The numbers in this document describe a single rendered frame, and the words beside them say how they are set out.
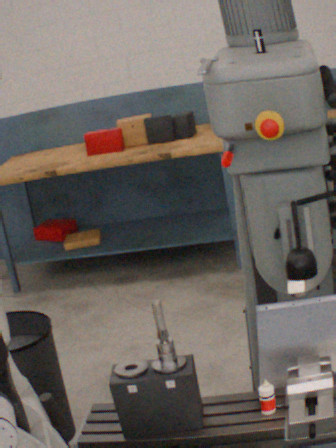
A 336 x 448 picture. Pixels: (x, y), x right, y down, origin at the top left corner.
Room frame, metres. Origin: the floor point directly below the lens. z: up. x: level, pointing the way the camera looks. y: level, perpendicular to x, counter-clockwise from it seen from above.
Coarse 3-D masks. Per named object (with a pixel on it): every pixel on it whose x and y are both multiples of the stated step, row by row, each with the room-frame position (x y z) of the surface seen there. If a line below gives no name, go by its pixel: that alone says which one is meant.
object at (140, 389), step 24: (192, 360) 1.93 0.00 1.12; (120, 384) 1.86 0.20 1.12; (144, 384) 1.86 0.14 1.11; (168, 384) 1.85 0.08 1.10; (192, 384) 1.85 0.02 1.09; (120, 408) 1.86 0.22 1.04; (144, 408) 1.86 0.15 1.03; (168, 408) 1.85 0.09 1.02; (192, 408) 1.85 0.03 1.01; (144, 432) 1.86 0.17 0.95; (168, 432) 1.85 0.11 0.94
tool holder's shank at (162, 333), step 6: (156, 300) 1.92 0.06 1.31; (156, 306) 1.90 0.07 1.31; (156, 312) 1.90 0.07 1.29; (162, 312) 1.90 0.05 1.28; (156, 318) 1.90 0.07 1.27; (162, 318) 1.90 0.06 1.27; (156, 324) 1.90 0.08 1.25; (162, 324) 1.90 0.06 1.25; (156, 330) 1.91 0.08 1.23; (162, 330) 1.90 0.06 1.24; (162, 336) 1.90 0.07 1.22; (168, 336) 1.90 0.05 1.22
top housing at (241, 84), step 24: (240, 48) 2.00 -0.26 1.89; (288, 48) 1.87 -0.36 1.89; (312, 48) 1.92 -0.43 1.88; (216, 72) 1.67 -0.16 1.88; (240, 72) 1.66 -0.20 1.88; (264, 72) 1.64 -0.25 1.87; (288, 72) 1.63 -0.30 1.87; (312, 72) 1.64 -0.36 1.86; (216, 96) 1.67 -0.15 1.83; (240, 96) 1.65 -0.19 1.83; (264, 96) 1.64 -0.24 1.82; (288, 96) 1.63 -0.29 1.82; (312, 96) 1.63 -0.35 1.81; (216, 120) 1.68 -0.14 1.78; (240, 120) 1.66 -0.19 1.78; (288, 120) 1.64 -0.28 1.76; (312, 120) 1.63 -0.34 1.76
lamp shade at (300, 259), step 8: (296, 248) 1.65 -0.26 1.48; (304, 248) 1.65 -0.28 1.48; (288, 256) 1.64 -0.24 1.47; (296, 256) 1.63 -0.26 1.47; (304, 256) 1.62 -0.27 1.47; (312, 256) 1.63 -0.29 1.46; (288, 264) 1.63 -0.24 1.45; (296, 264) 1.62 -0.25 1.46; (304, 264) 1.61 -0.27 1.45; (312, 264) 1.62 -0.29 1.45; (288, 272) 1.63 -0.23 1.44; (296, 272) 1.62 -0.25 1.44; (304, 272) 1.61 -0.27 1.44; (312, 272) 1.62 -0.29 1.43; (296, 280) 1.62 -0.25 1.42
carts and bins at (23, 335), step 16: (16, 320) 3.70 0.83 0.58; (32, 320) 3.68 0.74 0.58; (48, 320) 3.57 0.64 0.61; (16, 336) 3.68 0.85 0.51; (32, 336) 3.65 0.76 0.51; (48, 336) 3.41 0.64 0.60; (16, 352) 3.26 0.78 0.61; (32, 352) 3.30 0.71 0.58; (48, 352) 3.38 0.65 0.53; (32, 368) 3.29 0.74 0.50; (48, 368) 3.35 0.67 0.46; (32, 384) 3.28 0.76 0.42; (48, 384) 3.34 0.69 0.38; (64, 384) 3.48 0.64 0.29; (64, 400) 3.42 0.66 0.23; (48, 416) 3.31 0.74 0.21; (64, 416) 3.38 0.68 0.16; (64, 432) 3.36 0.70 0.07
